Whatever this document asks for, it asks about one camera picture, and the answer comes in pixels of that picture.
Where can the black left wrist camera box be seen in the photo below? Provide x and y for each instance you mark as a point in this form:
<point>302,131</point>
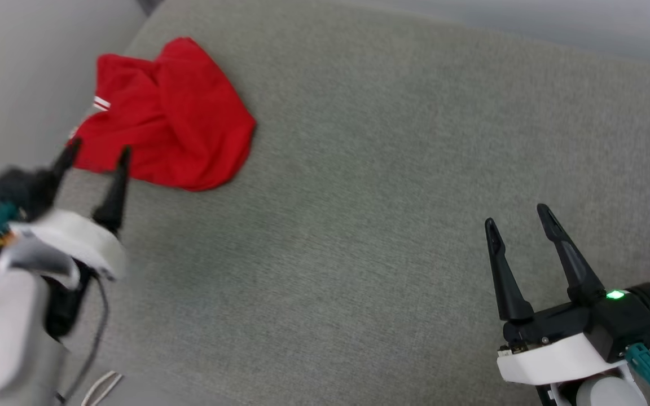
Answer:
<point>17,192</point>

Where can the light grey sofa backrest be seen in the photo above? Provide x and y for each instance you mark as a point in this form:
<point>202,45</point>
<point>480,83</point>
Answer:
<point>584,22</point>

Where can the grey fabric sofa seat cushion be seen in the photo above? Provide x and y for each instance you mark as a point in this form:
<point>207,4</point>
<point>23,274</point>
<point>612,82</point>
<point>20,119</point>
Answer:
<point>359,197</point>

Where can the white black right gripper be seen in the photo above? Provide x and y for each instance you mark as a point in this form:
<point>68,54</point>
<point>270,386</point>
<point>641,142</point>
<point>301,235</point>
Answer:
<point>550,352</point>

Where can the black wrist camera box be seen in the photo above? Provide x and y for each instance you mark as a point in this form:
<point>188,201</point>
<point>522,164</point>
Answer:
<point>17,192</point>
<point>629,321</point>

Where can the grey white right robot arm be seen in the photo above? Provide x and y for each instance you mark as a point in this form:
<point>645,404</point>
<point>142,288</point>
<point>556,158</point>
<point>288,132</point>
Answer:
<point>601,395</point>

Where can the red and white basketball jersey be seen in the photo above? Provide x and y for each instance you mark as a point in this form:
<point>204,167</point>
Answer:
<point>184,129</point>

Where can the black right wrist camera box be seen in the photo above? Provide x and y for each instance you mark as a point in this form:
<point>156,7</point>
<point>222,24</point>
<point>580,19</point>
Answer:
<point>629,321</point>

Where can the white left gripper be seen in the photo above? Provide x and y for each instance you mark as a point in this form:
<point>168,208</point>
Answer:
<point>71,239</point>

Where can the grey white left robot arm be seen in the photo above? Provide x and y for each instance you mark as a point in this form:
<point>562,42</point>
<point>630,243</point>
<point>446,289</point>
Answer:
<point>3,338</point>

